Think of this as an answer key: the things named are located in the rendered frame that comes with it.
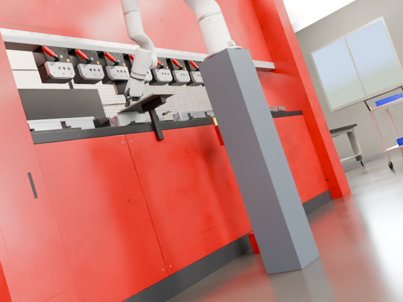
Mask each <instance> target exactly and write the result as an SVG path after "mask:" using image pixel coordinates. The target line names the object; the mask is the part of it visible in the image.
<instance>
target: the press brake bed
mask: <svg viewBox="0 0 403 302"><path fill-rule="evenodd" d="M273 121H274V124H275V127H276V130H277V133H278V136H279V139H280V141H281V144H282V148H283V150H284V153H285V156H286V158H287V162H288V165H289V167H290V171H291V173H292V176H293V179H294V182H295V185H296V188H297V191H298V193H299V196H300V200H301V202H302V205H303V209H304V211H305V214H306V215H308V214H310V213H312V212H313V211H315V210H317V209H318V208H320V207H321V206H323V205H325V204H326V203H328V202H329V201H331V200H332V196H331V194H330V190H329V187H328V185H327V181H326V178H325V176H324V173H323V170H322V167H321V164H320V161H319V159H318V156H317V152H316V151H315V147H314V144H313V142H312V139H311V136H310V133H309V130H308V127H307V125H306V122H305V118H304V116H303V115H297V116H287V117H276V118H273ZM162 132H163V136H164V139H163V140H157V137H156V135H155V131H150V132H139V133H133V134H123V135H113V136H106V137H95V138H85V139H79V140H68V141H58V142H52V143H41V144H35V145H34V147H35V150H36V153H37V157H38V160H39V163H40V167H41V170H42V174H43V177H44V181H45V184H46V188H47V191H48V194H49V197H50V201H51V204H52V207H53V211H54V214H55V218H56V221H57V224H58V228H59V232H60V235H61V238H62V242H63V245H64V248H65V252H66V255H67V258H68V262H69V265H70V269H71V272H72V275H73V279H74V283H75V286H76V289H77V293H78V296H79V299H80V302H166V301H168V300H169V299H171V298H173V297H174V296H176V295H178V294H179V293H181V292H182V291H184V290H186V289H187V288H189V287H190V286H193V285H194V284H195V283H197V282H199V281H201V280H202V279H204V278H205V277H207V276H208V275H210V274H212V273H213V272H215V271H217V270H219V269H220V268H222V267H223V266H225V265H227V264H228V263H230V262H232V261H233V260H235V259H236V258H238V257H240V256H241V255H243V254H245V253H246V252H248V251H249V250H251V249H252V246H251V242H250V240H249V237H248V234H250V233H252V232H253V230H252V227H251V224H250V221H249V218H248V215H247V212H246V209H245V206H244V203H243V200H242V197H241V194H240V191H239V188H238V185H237V182H236V179H235V176H234V173H233V170H232V167H231V164H230V161H229V158H228V155H227V152H226V149H225V146H221V145H220V143H219V139H218V136H217V134H216V130H215V127H214V125H205V126H194V127H188V128H178V129H167V130H162Z"/></svg>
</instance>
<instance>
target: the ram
mask: <svg viewBox="0 0 403 302"><path fill-rule="evenodd" d="M214 1H215V2H216V3H217V4H218V5H219V7H220V9H221V12H222V15H223V17H224V20H225V23H226V26H227V29H228V32H229V35H230V38H231V40H233V41H234V42H235V44H236V46H241V47H242V49H248V50H249V52H250V54H251V57H252V60H255V61H263V62H273V61H272V58H271V55H270V53H269V49H268V47H267V44H266V40H265V39H264V35H263V32H262V30H261V26H260V24H259V21H258V18H257V15H256V13H255V9H254V6H253V4H252V0H214ZM138 5H139V10H140V16H141V20H142V26H143V31H144V33H145V34H146V35H147V36H148V37H149V39H150V40H151V41H152V43H153V45H154V47H155V48H159V49H169V50H178V51H183V52H193V53H202V54H207V55H208V51H207V48H206V45H205V42H204V39H203V36H202V32H201V30H200V27H199V24H198V21H197V18H196V15H195V14H194V12H193V11H192V10H191V9H190V7H189V6H187V4H186V3H185V2H184V1H183V0H138ZM0 28H2V29H12V30H17V31H26V32H36V33H41V34H50V35H59V36H65V37H74V38H83V39H89V40H98V41H107V42H112V43H121V44H131V45H136V46H138V44H137V43H135V42H134V41H132V40H131V39H129V37H128V34H127V29H126V25H125V20H124V14H123V11H122V5H121V0H58V1H57V0H0ZM2 39H3V41H4V45H5V49H6V50H17V51H24V52H33V51H34V50H35V49H37V48H38V47H39V46H41V45H45V46H56V47H66V48H67V51H68V52H70V51H72V49H86V50H96V51H97V55H98V54H100V53H101V52H115V53H122V55H123V57H124V56H125V55H127V54H135V53H136V50H131V49H121V48H115V47H104V46H95V45H89V44H78V43H68V42H62V41H52V40H42V39H36V38H25V37H15V36H9V35H2ZM156 54H157V57H163V58H165V59H166V60H167V59H169V58H174V59H183V60H184V61H186V60H192V61H200V63H201V62H203V60H204V58H200V57H194V56H184V55H173V54H168V53H157V52H156ZM254 66H255V69H256V71H264V72H269V71H272V70H274V69H275V66H273V65H263V64H254Z"/></svg>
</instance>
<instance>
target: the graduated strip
mask: <svg viewBox="0 0 403 302"><path fill-rule="evenodd" d="M0 31H1V35H9V36H15V37H25V38H36V39H42V40H52V41H62V42H68V43H78V44H89V45H95V46H104V47H115V48H121V49H131V50H136V48H137V47H140V46H136V45H131V44H121V43H112V42H107V41H98V40H89V39H83V38H74V37H65V36H59V35H50V34H41V33H36V32H26V31H17V30H12V29H2V28H0ZM155 51H156V52H157V53H168V54H173V55H184V56H194V57H200V58H205V57H207V56H208V55H207V54H202V53H193V52H183V51H178V50H169V49H159V48H155ZM252 61H253V63H254V64H263V65H273V66H274V64H273V62H263V61H255V60H252Z"/></svg>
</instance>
